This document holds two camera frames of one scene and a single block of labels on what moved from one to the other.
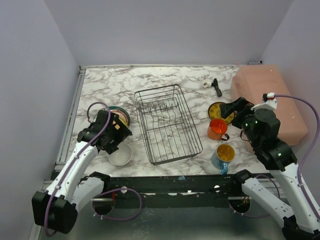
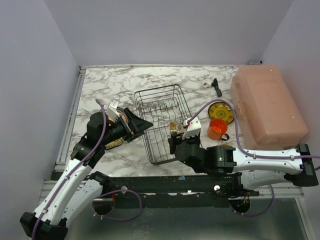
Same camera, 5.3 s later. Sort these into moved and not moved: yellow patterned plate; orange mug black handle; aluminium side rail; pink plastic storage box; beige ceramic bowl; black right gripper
Moved: black right gripper; beige ceramic bowl
Not moved: orange mug black handle; pink plastic storage box; yellow patterned plate; aluminium side rail
